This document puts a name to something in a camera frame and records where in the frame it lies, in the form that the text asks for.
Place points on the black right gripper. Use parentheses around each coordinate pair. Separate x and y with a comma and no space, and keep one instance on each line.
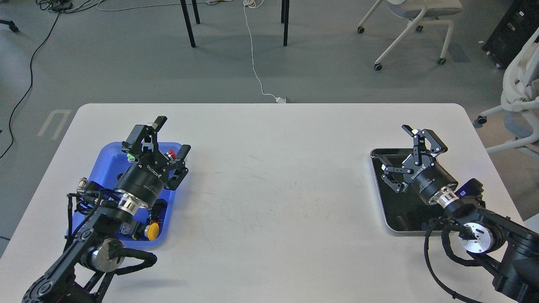
(420,170)

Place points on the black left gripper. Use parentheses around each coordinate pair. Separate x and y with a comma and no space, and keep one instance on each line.
(152,171)

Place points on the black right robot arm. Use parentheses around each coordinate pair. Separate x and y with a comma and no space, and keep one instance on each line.
(471,234)

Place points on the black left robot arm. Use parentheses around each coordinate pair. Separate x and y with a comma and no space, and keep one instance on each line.
(93,254)

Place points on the blue plastic tray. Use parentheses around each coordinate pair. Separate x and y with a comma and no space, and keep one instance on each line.
(107,168)

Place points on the silver metal tray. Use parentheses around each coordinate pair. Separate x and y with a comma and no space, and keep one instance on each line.
(404,214)

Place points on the black square push button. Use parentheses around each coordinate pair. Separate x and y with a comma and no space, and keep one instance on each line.
(157,213)

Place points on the white chair at right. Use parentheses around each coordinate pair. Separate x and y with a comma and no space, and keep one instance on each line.
(519,100)

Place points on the white office chair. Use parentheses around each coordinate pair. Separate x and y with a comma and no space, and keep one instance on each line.
(420,13)

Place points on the black table leg left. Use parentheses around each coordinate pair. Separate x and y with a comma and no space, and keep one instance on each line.
(187,20)

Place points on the black table leg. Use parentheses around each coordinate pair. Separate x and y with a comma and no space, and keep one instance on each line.
(187,20)
(284,18)

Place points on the black equipment case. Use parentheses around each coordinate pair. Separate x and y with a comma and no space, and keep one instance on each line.
(516,27)

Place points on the black table leg right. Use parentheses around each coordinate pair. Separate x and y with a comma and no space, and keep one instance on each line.
(284,18)

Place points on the red push button switch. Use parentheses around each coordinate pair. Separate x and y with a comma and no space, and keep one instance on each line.
(171,154)

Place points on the yellow push button switch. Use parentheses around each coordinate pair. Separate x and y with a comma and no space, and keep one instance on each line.
(146,231)

